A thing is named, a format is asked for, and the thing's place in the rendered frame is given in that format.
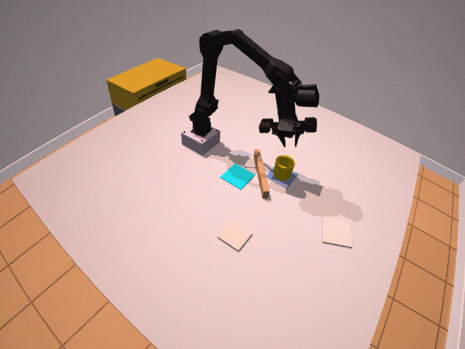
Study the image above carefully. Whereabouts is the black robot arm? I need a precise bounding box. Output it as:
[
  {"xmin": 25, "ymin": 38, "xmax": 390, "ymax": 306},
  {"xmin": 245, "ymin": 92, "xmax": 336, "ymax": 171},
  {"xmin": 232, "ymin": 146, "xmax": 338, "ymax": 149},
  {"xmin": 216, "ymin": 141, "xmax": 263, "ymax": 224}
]
[{"xmin": 189, "ymin": 29, "xmax": 320, "ymax": 138}]

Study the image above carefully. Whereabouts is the orange flat bar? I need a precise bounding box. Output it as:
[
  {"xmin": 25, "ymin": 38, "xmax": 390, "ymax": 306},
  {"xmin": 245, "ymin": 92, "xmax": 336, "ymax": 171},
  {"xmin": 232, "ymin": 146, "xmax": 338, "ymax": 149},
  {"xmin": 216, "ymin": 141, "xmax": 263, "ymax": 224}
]
[{"xmin": 254, "ymin": 149, "xmax": 270, "ymax": 198}]

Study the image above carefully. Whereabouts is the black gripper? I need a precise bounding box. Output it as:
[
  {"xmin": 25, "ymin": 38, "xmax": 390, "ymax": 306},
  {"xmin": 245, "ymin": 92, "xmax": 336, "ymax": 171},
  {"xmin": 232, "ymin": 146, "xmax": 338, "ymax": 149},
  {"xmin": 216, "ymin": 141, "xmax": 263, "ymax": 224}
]
[{"xmin": 259, "ymin": 105, "xmax": 317, "ymax": 148}]

